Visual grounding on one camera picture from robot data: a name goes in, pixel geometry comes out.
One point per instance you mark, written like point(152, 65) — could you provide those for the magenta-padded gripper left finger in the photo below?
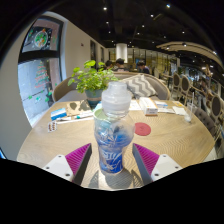
point(63, 166)

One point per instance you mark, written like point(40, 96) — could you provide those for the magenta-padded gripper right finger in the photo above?
point(160, 168)

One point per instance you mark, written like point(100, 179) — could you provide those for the small spotted white card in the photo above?
point(52, 126)

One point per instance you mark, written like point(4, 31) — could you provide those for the flat round red coaster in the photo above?
point(142, 129)

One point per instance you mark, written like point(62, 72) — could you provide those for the white pen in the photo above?
point(71, 119)

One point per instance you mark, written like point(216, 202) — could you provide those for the blue and white small box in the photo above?
point(58, 114)

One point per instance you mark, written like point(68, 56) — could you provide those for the clear blue-labelled drink bottle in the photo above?
point(111, 143)

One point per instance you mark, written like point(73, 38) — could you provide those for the white paper napkin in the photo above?
point(180, 110)

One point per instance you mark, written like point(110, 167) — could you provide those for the white and blue leaflet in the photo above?
point(165, 106)

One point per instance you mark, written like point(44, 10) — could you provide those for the clear glass with straw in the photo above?
point(190, 113)

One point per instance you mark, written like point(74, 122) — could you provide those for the green-rimmed clear cup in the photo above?
point(98, 114)

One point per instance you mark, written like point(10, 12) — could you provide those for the white rectangular box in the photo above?
point(148, 106)

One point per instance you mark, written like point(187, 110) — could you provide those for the grey tufted chair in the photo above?
point(205, 120)

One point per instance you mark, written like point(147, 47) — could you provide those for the white paper sheet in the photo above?
point(134, 105)

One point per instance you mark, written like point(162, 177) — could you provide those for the beige curved sofa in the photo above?
point(63, 90)

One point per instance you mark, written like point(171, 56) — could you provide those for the grey zigzag striped cushion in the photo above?
point(140, 86)

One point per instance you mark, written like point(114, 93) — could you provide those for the group of beige round-backed chairs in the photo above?
point(181, 85)

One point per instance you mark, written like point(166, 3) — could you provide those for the green potted plant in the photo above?
point(91, 80)

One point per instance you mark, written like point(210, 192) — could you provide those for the person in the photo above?
point(120, 64)
point(109, 65)
point(143, 67)

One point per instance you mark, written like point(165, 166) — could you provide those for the window with festive decorations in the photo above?
point(40, 66)

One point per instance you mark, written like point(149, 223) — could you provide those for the white round pillar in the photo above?
point(121, 52)

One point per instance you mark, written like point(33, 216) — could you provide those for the group of ceiling spotlights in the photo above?
point(146, 20)

